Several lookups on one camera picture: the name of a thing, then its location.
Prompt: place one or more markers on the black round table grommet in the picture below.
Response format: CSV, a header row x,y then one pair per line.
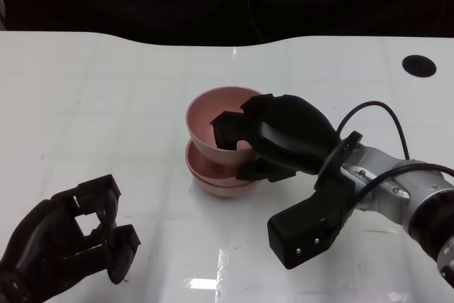
x,y
419,66

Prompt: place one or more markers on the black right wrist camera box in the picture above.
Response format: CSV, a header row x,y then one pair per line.
x,y
305,232

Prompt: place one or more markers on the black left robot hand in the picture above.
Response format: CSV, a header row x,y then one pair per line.
x,y
39,246

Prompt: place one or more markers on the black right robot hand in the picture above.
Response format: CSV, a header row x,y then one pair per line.
x,y
294,132

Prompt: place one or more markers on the pink plastic bowl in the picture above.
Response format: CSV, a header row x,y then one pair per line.
x,y
227,192
209,171
205,118

